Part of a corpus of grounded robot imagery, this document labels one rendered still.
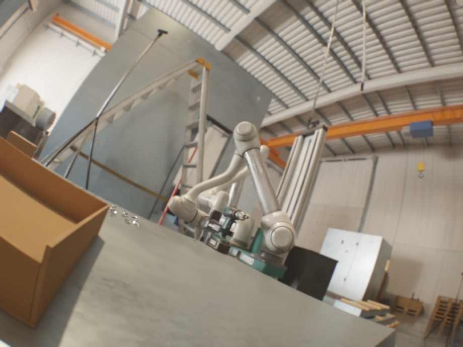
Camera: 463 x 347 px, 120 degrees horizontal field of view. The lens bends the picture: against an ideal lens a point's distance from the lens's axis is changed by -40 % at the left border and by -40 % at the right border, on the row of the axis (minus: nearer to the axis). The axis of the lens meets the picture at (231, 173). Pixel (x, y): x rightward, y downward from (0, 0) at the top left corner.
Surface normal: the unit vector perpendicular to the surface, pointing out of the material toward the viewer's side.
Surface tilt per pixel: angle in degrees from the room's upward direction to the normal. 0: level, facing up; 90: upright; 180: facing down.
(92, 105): 90
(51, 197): 90
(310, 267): 90
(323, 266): 90
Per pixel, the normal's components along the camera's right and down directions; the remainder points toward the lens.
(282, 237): -0.10, -0.22
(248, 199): 0.21, -0.18
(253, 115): 0.50, -0.02
